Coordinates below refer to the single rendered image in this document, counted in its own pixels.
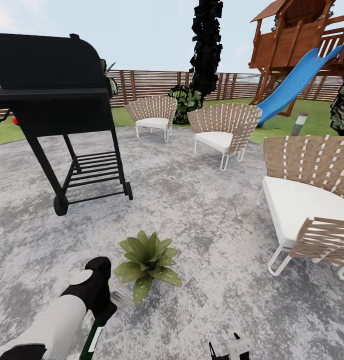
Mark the insectifuge atomizer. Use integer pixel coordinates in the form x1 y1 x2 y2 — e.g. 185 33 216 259
79 316 104 360

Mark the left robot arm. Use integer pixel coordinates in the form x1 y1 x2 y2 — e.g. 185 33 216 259
0 256 129 360

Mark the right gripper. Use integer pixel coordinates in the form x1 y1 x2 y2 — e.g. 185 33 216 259
211 333 250 360

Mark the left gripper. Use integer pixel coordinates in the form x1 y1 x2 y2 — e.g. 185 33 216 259
89 291 117 323

